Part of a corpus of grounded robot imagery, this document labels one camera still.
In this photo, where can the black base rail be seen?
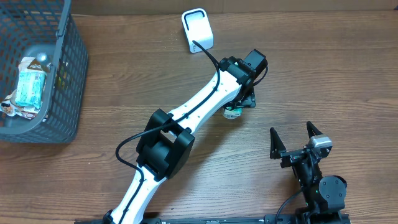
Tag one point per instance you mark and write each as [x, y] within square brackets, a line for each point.
[211, 221]

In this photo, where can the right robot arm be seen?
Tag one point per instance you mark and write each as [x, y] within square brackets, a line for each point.
[324, 195]

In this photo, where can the white barcode scanner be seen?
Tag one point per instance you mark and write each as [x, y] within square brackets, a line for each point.
[197, 28]

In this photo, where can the clear bottle with silver cap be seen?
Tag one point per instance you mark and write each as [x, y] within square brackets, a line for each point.
[43, 53]

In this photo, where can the teal tissue pack in basket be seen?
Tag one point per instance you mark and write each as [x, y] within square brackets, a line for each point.
[29, 89]

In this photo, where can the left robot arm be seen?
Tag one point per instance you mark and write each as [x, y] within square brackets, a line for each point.
[165, 144]

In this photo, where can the grey plastic mesh basket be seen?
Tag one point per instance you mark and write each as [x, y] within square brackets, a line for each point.
[31, 27]

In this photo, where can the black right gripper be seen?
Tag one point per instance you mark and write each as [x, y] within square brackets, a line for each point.
[290, 156]

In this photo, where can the colourful snack wrapper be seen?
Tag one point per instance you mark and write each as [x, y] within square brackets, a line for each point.
[12, 109]

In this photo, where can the brown snack packet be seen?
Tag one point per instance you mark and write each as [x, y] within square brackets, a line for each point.
[30, 64]

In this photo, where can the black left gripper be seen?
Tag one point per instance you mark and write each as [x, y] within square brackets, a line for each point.
[246, 98]

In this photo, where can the green lid jar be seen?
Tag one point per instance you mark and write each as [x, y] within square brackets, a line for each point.
[230, 113]

